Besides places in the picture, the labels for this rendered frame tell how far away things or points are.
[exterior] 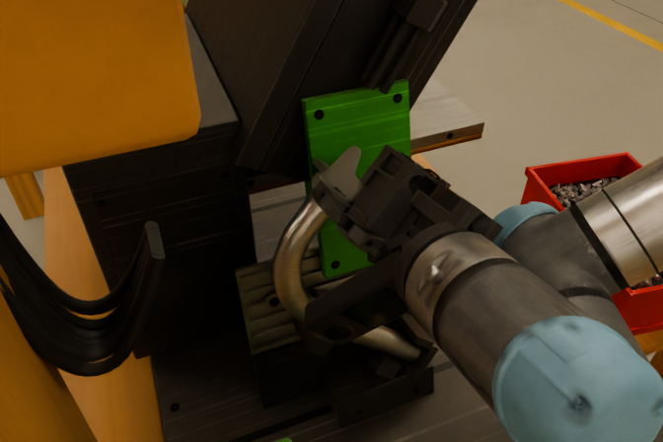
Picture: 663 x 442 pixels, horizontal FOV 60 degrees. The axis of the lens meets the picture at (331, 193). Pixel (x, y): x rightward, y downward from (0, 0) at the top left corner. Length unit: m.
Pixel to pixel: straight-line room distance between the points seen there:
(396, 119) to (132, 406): 0.50
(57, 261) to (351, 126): 0.61
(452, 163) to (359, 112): 2.07
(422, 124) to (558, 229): 0.37
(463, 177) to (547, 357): 2.28
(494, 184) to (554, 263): 2.12
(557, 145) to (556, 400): 2.63
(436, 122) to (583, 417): 0.56
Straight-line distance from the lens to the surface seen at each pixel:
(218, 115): 0.61
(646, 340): 1.06
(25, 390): 0.43
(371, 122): 0.60
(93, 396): 0.85
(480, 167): 2.65
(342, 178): 0.52
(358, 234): 0.45
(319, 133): 0.58
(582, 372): 0.30
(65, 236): 1.08
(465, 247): 0.38
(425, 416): 0.76
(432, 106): 0.84
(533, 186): 1.11
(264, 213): 0.99
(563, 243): 0.47
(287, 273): 0.59
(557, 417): 0.30
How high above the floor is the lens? 1.56
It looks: 40 degrees down
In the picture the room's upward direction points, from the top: straight up
